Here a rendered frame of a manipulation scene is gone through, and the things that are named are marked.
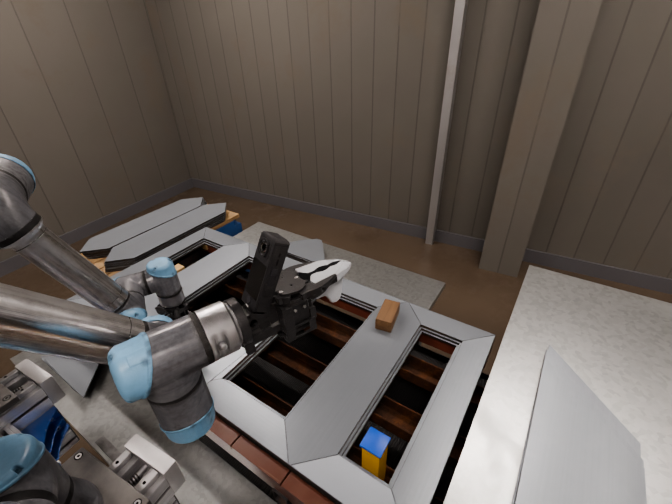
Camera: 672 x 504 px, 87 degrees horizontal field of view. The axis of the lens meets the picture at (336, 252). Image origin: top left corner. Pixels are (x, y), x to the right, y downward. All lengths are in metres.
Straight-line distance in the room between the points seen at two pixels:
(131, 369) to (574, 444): 0.81
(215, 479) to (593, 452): 0.96
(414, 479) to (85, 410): 1.13
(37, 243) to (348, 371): 0.88
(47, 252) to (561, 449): 1.14
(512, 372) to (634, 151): 2.36
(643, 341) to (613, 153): 2.04
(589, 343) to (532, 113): 1.85
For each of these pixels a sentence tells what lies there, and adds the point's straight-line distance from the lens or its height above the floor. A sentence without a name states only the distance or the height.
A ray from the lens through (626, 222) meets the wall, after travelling 3.36.
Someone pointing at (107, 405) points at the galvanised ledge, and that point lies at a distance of 1.59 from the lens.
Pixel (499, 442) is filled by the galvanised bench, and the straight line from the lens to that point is 0.91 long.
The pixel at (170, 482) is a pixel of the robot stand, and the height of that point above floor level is 0.95.
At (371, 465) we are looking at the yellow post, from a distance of 1.10.
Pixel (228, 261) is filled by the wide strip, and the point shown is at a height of 0.84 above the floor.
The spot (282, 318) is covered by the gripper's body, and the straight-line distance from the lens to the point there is 0.54.
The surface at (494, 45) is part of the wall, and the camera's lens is 3.04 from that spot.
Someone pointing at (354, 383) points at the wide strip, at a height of 0.84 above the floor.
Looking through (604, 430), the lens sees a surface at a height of 1.07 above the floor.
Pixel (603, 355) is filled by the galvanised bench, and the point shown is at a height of 1.05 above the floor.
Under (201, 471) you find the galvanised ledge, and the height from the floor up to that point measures 0.68.
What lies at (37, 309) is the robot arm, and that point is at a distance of 0.59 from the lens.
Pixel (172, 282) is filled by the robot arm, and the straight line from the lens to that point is 1.20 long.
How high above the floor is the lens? 1.80
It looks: 33 degrees down
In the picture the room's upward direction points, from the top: 2 degrees counter-clockwise
